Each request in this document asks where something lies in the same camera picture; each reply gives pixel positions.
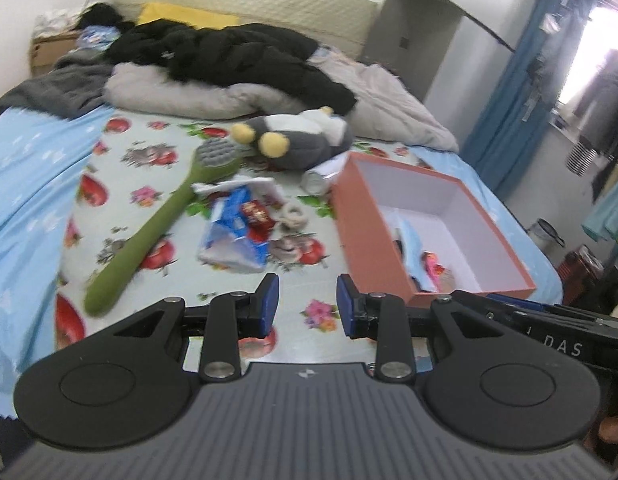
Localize light blue star sheet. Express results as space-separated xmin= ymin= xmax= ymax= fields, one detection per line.
xmin=0 ymin=107 xmax=116 ymax=407

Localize fruit printed bedsheet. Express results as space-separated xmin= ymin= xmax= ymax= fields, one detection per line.
xmin=54 ymin=110 xmax=536 ymax=376

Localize black clothing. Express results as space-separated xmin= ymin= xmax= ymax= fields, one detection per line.
xmin=76 ymin=2 xmax=136 ymax=31

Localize white cloth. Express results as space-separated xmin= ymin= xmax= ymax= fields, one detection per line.
xmin=34 ymin=10 xmax=88 ymax=39

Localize grey wardrobe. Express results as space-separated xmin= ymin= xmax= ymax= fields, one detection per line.
xmin=359 ymin=0 xmax=516 ymax=107

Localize blue face mask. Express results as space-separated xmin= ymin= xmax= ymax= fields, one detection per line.
xmin=394 ymin=217 xmax=431 ymax=283

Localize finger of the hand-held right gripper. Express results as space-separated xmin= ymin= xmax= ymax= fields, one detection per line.
xmin=450 ymin=289 xmax=532 ymax=333
xmin=485 ymin=294 xmax=612 ymax=320

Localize blue curtain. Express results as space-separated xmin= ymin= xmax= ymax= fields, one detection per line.
xmin=461 ymin=0 xmax=596 ymax=197

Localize red snack packet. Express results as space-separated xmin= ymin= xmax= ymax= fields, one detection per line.
xmin=239 ymin=199 xmax=277 ymax=243

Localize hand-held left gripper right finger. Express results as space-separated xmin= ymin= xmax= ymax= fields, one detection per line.
xmin=336 ymin=273 xmax=512 ymax=383

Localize yellow pillow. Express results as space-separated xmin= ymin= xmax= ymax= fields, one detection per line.
xmin=136 ymin=2 xmax=240 ymax=31

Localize blue plastic packet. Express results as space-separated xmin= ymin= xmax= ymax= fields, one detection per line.
xmin=79 ymin=25 xmax=121 ymax=51

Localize black jacket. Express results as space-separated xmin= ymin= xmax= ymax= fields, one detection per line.
xmin=104 ymin=22 xmax=358 ymax=116

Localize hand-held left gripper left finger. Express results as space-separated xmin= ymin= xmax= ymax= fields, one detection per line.
xmin=112 ymin=273 xmax=280 ymax=383

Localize grey penguin plush toy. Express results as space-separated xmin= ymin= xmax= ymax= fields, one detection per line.
xmin=231 ymin=106 xmax=355 ymax=171

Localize clear bag with pink contents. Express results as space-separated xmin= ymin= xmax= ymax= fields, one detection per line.
xmin=420 ymin=251 xmax=452 ymax=292

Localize person's right hand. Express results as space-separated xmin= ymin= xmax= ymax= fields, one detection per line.
xmin=596 ymin=394 xmax=618 ymax=445

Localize green plush brush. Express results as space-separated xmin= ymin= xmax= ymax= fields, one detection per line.
xmin=84 ymin=139 xmax=243 ymax=319

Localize metal bin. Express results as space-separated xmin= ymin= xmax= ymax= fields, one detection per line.
xmin=526 ymin=217 xmax=566 ymax=252

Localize hanging clothes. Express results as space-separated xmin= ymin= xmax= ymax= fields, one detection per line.
xmin=564 ymin=55 xmax=618 ymax=197

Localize light grey duvet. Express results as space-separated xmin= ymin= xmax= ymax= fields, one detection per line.
xmin=103 ymin=50 xmax=460 ymax=154

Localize dark grey blanket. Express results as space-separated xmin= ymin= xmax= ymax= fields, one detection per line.
xmin=0 ymin=55 xmax=116 ymax=121

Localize white can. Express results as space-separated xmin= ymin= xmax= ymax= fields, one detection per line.
xmin=301 ymin=157 xmax=348 ymax=194

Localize beige padded headboard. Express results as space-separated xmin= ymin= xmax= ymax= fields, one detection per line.
xmin=114 ymin=0 xmax=380 ymax=61

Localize cardboard box nightstand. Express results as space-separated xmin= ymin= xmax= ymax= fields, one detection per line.
xmin=29 ymin=32 xmax=85 ymax=79

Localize orange cardboard box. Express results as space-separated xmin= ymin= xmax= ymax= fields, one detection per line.
xmin=330 ymin=152 xmax=538 ymax=308

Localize blue white snack packet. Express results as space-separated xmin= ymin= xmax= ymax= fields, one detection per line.
xmin=198 ymin=186 xmax=271 ymax=274

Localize white paper packet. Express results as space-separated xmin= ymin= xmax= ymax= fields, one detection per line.
xmin=191 ymin=176 xmax=286 ymax=207

